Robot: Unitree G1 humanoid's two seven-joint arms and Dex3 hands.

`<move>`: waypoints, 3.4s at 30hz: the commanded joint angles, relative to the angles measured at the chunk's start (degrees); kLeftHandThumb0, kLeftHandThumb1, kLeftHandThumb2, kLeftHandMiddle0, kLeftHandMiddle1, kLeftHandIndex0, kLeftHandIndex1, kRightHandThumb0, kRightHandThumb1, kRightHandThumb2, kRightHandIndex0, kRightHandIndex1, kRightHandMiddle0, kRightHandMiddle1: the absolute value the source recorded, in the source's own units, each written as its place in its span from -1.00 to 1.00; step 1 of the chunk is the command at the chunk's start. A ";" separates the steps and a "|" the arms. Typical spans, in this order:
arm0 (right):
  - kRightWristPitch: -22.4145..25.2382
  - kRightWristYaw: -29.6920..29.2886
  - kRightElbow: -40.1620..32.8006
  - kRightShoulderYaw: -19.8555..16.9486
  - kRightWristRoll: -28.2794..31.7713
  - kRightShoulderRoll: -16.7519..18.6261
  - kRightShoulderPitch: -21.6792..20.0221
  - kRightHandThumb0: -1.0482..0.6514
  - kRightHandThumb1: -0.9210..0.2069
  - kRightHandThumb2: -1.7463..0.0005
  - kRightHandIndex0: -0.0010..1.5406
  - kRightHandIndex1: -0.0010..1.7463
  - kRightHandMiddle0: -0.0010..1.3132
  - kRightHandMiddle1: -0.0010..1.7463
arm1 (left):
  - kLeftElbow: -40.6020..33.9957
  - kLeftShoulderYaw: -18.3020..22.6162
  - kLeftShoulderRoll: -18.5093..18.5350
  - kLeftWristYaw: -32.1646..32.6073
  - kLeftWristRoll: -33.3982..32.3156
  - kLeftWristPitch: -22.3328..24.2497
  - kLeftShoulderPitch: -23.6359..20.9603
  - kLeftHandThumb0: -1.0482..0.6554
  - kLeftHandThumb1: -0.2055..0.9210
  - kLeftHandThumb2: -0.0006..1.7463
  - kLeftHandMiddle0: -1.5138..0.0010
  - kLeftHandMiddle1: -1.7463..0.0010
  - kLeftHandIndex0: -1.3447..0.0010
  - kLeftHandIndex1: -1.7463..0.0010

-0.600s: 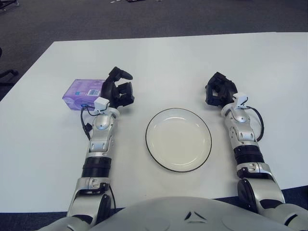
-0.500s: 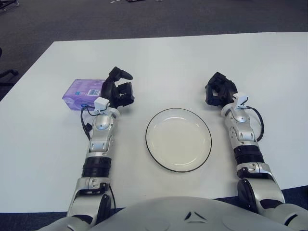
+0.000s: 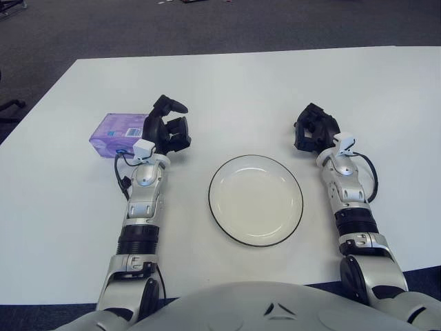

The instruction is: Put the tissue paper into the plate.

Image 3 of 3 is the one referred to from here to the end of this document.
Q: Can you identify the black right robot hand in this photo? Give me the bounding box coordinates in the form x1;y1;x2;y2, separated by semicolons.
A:
292;102;342;152

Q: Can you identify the purple tissue paper pack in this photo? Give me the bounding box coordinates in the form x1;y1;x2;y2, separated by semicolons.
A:
88;112;150;159

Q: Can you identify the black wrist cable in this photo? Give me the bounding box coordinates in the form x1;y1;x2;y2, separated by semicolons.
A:
113;148;135;201
351;151;379;204

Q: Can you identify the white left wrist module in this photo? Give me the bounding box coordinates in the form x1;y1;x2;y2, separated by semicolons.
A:
132;139;156;163

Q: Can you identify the white plate with black rim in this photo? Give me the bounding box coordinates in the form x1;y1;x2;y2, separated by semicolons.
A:
207;154;305;248

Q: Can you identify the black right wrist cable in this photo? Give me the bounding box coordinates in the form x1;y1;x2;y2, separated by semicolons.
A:
351;151;379;204

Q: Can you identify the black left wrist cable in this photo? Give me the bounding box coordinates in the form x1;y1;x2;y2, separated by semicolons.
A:
113;148;135;201

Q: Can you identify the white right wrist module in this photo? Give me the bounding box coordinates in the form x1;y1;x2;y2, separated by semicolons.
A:
333;132;356;154

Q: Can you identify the black office chair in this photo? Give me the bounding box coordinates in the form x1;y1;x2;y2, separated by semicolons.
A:
0;99;25;121

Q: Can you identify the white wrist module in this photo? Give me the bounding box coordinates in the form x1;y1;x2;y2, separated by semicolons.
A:
132;139;156;163
333;132;356;154

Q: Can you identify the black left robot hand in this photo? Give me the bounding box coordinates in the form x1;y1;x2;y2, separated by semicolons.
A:
142;94;192;156

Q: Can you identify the grey robot torso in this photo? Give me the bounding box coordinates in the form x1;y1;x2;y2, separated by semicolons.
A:
127;281;413;331

